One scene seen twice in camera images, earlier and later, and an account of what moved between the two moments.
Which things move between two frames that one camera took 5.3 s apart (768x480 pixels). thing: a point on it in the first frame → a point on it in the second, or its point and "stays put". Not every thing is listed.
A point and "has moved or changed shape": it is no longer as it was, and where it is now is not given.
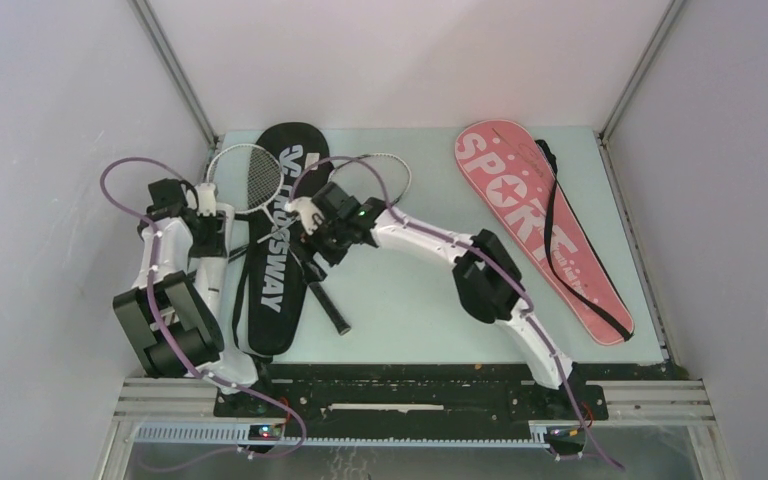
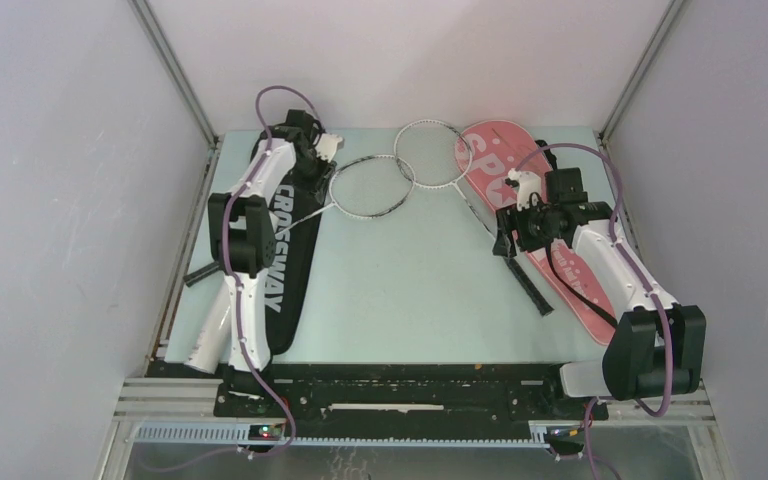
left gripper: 215,247 → 326,169
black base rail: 409,392 stays put
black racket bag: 272,272 stays put
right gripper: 317,244 → 509,220
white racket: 382,177 stays put
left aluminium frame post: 182,75 stays put
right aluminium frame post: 612,117 stays put
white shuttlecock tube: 210,275 has moved or changed shape
